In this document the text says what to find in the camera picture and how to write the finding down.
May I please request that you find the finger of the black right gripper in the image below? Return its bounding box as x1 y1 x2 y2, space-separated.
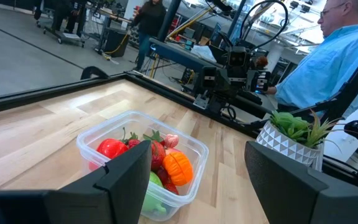
255 71 272 93
202 67 219 90

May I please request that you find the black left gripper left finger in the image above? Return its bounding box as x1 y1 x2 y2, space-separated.
0 140 153 224

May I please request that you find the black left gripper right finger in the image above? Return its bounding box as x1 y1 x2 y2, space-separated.
244 141 358 224

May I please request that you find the green toy pear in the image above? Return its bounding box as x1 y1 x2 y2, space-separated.
141 170 168 218

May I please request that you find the red toy tomato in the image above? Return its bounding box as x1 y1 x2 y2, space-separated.
96 138 129 160

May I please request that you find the orange toy pumpkin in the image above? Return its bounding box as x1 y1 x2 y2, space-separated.
162 151 195 187

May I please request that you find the pink toy raspberry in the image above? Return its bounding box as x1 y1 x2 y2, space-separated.
164 133 180 149

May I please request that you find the pink toy peach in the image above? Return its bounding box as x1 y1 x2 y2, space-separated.
165 147 183 156

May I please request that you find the clear plastic tupperware container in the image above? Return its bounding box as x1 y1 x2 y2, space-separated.
75 110 210 222

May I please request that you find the dark grey desk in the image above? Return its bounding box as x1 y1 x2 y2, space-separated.
149 37 226 74

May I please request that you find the potted green succulent plant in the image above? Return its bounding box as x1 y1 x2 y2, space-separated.
255 109 341 172

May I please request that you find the person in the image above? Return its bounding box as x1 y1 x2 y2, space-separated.
131 0 167 72
265 0 358 119
51 0 88 34

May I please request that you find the black pole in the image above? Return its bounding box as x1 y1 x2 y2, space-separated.
157 0 183 43

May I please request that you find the black box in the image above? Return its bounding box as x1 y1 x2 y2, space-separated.
104 27 130 58

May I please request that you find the low rolling cart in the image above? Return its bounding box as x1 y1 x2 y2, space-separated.
44 26 86 48

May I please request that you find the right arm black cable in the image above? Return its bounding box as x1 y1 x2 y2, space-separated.
239 0 290 52

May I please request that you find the black aluminium table frame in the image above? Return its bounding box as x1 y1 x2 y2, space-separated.
0 40 358 194

